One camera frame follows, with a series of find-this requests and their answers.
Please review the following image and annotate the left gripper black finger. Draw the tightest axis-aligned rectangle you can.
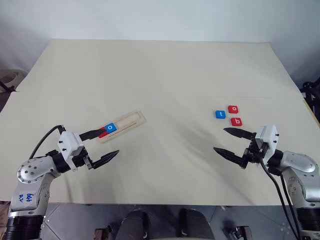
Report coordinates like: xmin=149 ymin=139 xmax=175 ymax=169
xmin=79 ymin=126 xmax=108 ymax=142
xmin=89 ymin=149 xmax=121 ymax=170

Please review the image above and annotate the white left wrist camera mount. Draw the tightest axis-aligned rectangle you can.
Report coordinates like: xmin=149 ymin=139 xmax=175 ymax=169
xmin=57 ymin=131 xmax=87 ymax=172

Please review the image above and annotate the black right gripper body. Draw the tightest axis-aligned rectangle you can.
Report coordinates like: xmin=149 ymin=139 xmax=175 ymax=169
xmin=240 ymin=138 xmax=268 ymax=169

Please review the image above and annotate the light wooden letter tray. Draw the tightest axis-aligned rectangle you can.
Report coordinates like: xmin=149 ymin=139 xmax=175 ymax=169
xmin=96 ymin=109 xmax=147 ymax=145

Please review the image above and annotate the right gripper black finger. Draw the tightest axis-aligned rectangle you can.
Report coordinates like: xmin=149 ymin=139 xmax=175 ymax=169
xmin=222 ymin=127 xmax=257 ymax=141
xmin=212 ymin=146 xmax=245 ymax=167

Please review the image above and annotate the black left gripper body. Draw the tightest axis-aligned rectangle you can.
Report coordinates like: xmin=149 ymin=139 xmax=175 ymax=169
xmin=73 ymin=146 xmax=96 ymax=171

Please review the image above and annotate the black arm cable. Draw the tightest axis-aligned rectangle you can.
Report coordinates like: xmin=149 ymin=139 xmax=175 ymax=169
xmin=278 ymin=172 xmax=303 ymax=240
xmin=28 ymin=124 xmax=67 ymax=161
xmin=258 ymin=159 xmax=302 ymax=240

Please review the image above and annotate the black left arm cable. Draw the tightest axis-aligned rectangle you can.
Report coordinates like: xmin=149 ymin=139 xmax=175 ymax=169
xmin=28 ymin=124 xmax=67 ymax=161

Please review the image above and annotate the blue letter o tile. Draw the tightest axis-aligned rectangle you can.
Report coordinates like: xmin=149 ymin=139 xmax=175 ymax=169
xmin=104 ymin=122 xmax=118 ymax=134

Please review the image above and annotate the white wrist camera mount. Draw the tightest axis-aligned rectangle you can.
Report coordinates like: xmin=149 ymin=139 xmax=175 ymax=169
xmin=254 ymin=125 xmax=279 ymax=164
xmin=57 ymin=131 xmax=87 ymax=172

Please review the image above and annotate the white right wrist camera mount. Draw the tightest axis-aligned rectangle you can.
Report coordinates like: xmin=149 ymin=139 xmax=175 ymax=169
xmin=254 ymin=125 xmax=279 ymax=164

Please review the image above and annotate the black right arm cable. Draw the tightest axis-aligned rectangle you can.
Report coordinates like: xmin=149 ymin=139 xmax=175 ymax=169
xmin=258 ymin=159 xmax=302 ymax=240
xmin=278 ymin=172 xmax=303 ymax=240

